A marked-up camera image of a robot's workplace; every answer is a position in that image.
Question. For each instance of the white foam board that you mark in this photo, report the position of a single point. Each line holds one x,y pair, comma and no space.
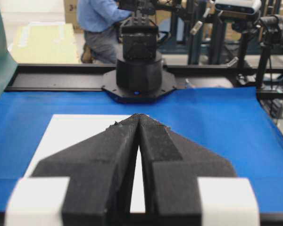
65,130

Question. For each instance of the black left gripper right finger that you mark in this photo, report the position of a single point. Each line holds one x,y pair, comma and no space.
189,185

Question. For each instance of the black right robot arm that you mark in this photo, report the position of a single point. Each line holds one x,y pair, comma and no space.
139,54

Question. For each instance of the black table rail frame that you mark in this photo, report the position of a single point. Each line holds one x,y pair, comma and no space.
89,77

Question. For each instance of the blue table cloth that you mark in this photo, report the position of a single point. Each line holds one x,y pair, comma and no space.
229,122

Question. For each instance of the white depth camera on stand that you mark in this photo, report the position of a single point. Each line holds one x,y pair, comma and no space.
249,7

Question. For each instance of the person in blue shirt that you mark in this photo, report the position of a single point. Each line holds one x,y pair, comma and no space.
98,19

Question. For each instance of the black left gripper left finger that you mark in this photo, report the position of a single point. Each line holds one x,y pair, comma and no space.
86,184

